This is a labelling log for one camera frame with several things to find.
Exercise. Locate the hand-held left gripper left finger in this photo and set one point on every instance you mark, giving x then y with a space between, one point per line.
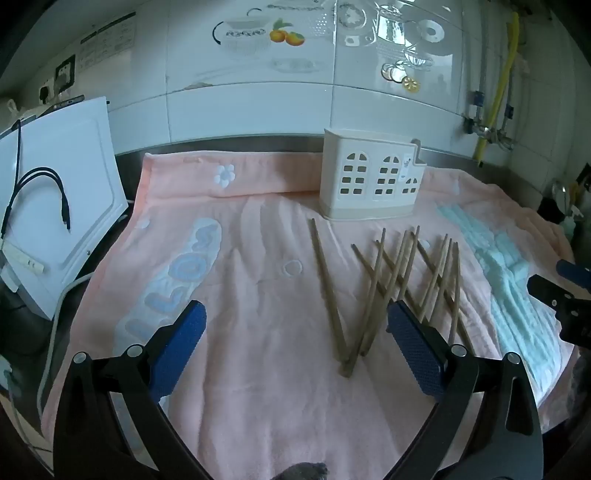
182 341

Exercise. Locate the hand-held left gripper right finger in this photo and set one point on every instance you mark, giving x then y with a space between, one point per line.
415 350

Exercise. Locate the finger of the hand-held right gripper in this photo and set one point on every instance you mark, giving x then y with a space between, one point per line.
575 318
575 273

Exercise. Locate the group of wooden chopsticks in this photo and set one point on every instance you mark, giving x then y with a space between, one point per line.
401 272

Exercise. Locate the white house-shaped chopstick holder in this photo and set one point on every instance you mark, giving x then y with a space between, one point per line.
332 175

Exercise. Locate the pink towel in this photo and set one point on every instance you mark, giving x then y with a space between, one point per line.
258 369

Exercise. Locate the metal spoon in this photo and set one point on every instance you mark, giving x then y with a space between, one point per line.
559 191

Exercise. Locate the metal pipe valve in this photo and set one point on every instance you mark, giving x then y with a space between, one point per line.
475 125
503 138

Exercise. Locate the grey fuzzy clothing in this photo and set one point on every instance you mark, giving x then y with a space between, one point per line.
302 471

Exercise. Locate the white power adapter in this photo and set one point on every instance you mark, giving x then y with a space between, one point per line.
23 261

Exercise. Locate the white appliance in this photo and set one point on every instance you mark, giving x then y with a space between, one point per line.
69 152

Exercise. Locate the corrugated metal pipe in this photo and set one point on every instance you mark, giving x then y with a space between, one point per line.
480 69

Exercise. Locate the black wall socket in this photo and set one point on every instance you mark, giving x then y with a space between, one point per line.
64 74

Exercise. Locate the white wall notice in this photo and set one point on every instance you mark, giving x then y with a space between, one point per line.
106 41

